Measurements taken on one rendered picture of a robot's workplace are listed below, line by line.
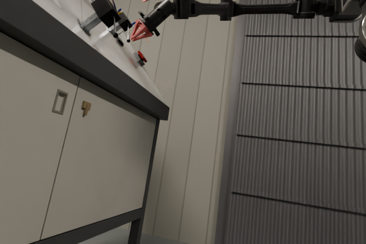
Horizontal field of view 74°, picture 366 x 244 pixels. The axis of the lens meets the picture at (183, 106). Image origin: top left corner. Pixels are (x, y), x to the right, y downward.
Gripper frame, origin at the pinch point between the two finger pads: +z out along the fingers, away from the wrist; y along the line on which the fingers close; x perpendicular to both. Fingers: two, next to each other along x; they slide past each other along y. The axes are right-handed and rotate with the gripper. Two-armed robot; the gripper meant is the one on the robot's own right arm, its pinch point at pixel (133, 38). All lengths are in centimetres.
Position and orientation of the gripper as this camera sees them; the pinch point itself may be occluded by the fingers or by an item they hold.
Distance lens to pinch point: 100.4
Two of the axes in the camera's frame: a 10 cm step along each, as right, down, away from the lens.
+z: -7.4, 6.7, -0.1
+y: -3.6, -4.1, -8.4
